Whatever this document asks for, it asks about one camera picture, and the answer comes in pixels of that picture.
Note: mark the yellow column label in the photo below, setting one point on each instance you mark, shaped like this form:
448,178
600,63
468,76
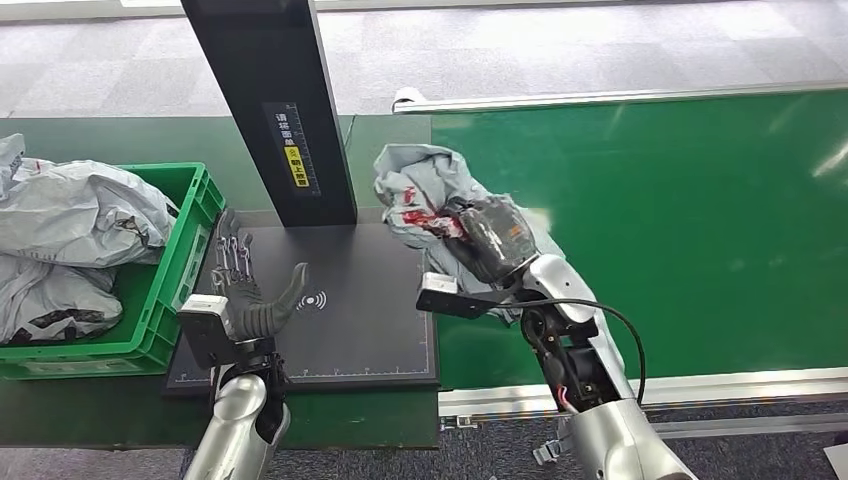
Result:
297,167

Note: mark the black scanner column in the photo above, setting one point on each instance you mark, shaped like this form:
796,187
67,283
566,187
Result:
265,66

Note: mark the large grey poly mailer package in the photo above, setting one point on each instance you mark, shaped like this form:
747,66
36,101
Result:
79,212

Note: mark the wide aluminium conveyor rail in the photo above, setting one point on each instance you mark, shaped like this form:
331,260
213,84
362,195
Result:
729,387

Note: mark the green plastic crate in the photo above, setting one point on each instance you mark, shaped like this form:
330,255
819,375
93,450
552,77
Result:
159,311

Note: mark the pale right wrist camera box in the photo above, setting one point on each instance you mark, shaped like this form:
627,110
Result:
438,283

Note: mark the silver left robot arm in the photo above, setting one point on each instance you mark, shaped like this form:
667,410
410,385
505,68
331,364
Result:
232,424

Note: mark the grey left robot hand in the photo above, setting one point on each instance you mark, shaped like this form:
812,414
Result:
255,311

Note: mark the grey red-printed poly mailer package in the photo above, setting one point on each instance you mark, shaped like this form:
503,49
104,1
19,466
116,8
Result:
417,179

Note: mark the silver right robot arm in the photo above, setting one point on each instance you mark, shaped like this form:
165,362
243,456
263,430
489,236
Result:
609,437

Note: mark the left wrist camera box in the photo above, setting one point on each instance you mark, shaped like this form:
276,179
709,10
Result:
202,331

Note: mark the thin aluminium conveyor rail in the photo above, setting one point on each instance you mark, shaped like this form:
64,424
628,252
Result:
596,99

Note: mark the white flat object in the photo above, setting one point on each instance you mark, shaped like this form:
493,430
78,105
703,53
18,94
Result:
838,464

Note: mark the small grey poly mailer package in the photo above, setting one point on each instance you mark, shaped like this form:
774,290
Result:
53,298

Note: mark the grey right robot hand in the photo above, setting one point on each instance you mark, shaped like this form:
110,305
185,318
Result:
493,238

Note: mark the black right camera bracket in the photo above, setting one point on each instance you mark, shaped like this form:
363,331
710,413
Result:
457,305

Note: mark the green conveyor belt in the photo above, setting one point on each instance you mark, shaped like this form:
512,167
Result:
662,232

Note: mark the black scanner base plate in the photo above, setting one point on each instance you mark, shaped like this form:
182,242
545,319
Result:
371,305

